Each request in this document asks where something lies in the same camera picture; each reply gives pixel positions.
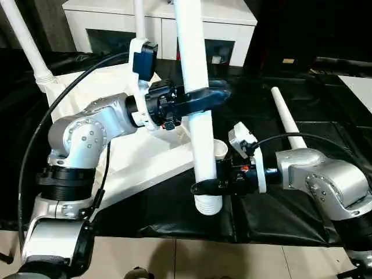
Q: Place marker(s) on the white plastic table leg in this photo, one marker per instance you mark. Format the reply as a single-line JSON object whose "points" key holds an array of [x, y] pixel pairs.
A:
{"points": [[23, 37], [191, 43], [286, 116], [140, 20]]}

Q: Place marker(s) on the white plastic table top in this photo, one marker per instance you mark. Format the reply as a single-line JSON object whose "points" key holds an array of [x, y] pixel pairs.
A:
{"points": [[151, 162]]}

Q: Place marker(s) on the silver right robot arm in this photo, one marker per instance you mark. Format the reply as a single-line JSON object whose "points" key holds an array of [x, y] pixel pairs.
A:
{"points": [[325, 174]]}

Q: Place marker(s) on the small white cup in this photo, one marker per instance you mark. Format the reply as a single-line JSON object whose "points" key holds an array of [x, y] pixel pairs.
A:
{"points": [[216, 59]]}

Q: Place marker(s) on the black work mat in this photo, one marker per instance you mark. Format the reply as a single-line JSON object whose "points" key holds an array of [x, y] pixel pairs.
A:
{"points": [[290, 209]]}

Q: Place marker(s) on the small tan label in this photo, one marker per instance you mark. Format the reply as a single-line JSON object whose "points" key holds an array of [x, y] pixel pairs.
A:
{"points": [[288, 61]]}

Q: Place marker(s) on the white cabinet with glass doors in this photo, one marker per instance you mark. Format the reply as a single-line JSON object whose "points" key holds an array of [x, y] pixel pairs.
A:
{"points": [[116, 17]]}

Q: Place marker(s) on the black robot foot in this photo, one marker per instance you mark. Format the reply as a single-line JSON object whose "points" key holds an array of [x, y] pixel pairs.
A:
{"points": [[139, 273]]}

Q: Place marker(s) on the white flat board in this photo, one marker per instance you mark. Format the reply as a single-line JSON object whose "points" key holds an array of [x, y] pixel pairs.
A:
{"points": [[360, 87]]}

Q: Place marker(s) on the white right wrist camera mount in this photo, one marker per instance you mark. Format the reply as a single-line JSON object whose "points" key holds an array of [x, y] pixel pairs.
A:
{"points": [[239, 135]]}

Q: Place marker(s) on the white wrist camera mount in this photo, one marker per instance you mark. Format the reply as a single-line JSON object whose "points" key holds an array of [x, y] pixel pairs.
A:
{"points": [[143, 58], [239, 135]]}

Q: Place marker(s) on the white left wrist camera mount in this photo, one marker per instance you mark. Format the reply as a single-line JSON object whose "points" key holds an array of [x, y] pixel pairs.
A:
{"points": [[143, 58]]}

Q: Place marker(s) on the black metal rail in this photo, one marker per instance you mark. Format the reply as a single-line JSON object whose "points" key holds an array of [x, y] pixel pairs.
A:
{"points": [[343, 62]]}

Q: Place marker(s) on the black metal stand frame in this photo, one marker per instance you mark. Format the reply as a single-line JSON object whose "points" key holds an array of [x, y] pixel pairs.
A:
{"points": [[351, 273], [5, 257]]}

